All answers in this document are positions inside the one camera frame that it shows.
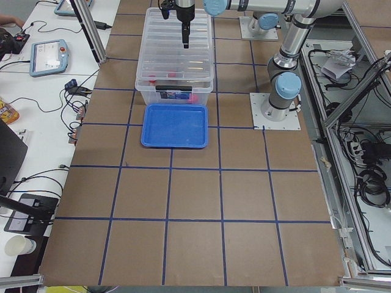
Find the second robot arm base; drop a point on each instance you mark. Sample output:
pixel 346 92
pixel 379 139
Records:
pixel 262 22

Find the black power adapter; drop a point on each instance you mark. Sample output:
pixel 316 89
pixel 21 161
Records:
pixel 101 25

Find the white power strip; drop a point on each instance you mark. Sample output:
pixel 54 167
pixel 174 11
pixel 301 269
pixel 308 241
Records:
pixel 355 150

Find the black laptop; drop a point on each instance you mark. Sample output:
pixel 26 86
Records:
pixel 13 151

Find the aluminium frame post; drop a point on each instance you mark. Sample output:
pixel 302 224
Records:
pixel 84 16

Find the red block in box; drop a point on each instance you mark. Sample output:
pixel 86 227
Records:
pixel 193 99

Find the white paper cup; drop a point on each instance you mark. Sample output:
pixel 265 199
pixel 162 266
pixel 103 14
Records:
pixel 19 245

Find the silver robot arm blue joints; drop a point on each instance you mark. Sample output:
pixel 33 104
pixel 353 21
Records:
pixel 287 55

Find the white rear mount plate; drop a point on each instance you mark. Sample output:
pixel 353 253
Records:
pixel 270 36

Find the clear plastic storage box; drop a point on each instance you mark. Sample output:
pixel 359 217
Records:
pixel 168 73

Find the blue plastic tray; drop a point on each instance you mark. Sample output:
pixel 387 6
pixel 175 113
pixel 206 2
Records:
pixel 175 126

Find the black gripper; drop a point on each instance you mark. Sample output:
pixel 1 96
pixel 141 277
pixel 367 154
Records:
pixel 185 13

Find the orange snack bag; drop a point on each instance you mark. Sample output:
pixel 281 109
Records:
pixel 8 113

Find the blue teach pendant tablet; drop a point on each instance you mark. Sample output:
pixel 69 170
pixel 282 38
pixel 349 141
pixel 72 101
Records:
pixel 48 58

